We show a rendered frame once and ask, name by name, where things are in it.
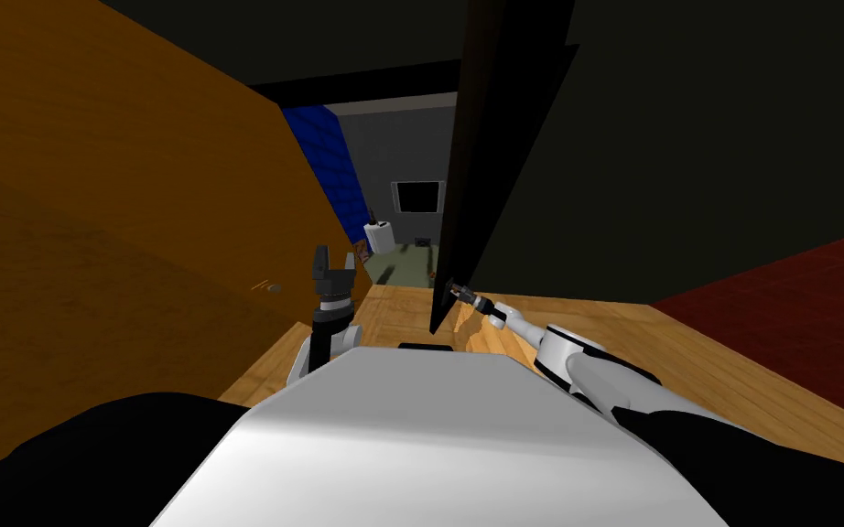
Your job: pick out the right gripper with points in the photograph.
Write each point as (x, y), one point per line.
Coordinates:
(464, 293)

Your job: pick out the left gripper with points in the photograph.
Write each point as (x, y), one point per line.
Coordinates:
(333, 282)

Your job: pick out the black door leaf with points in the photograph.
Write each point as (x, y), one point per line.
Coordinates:
(477, 146)

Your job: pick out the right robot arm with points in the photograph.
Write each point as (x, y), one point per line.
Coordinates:
(686, 417)

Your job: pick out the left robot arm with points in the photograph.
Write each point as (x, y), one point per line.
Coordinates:
(85, 468)

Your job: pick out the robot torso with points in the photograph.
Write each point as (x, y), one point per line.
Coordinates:
(429, 439)

